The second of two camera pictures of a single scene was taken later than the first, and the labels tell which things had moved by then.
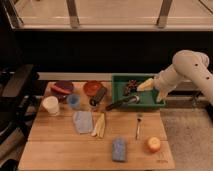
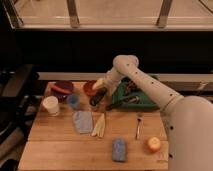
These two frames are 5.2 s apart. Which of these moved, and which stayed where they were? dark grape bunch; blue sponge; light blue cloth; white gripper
Moved: white gripper
Stayed: dark grape bunch; light blue cloth; blue sponge
